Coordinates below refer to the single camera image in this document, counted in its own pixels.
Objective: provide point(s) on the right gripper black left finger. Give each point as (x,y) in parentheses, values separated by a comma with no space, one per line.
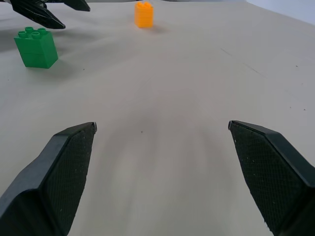
(49,177)

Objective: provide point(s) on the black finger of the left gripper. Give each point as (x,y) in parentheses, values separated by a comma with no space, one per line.
(37,12)
(77,5)

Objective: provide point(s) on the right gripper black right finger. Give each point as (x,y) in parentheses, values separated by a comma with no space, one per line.
(270,172)

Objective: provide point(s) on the green toy brick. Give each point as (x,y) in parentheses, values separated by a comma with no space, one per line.
(37,51)

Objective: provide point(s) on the orange toy brick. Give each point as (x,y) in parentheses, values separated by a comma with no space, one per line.
(144,16)

